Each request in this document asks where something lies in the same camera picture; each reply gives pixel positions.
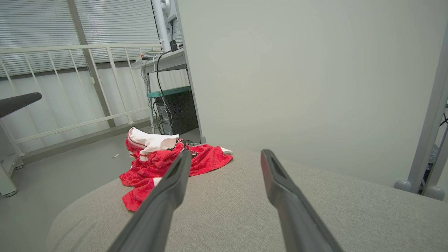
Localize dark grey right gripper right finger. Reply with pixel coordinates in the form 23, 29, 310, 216
261, 149, 343, 252

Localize white partition panel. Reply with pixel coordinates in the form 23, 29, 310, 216
174, 0, 448, 202

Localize white monitor stand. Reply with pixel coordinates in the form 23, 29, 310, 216
152, 0, 177, 52

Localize grey desk with teal shelf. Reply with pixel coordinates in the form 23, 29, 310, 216
131, 48, 193, 135

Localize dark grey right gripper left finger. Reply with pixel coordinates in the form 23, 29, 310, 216
107, 150, 192, 252

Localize white table leg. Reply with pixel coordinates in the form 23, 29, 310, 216
0, 119, 26, 197

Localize black computer tower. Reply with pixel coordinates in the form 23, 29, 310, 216
156, 92, 199, 135

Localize white metal railing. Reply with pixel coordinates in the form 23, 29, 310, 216
0, 43, 164, 156

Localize bundle of desk cables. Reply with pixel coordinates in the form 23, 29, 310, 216
140, 51, 175, 135

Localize red white striped-cuff garment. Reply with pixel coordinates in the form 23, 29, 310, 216
119, 164, 165, 212

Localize red garment with white sleeves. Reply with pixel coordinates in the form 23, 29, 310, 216
125, 127, 234, 178

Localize white window blinds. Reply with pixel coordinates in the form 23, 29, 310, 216
0, 0, 161, 77

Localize grey window pillar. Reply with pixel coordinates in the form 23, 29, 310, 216
67, 0, 117, 128

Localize grey cylindrical post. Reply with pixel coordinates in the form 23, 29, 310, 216
395, 21, 448, 202

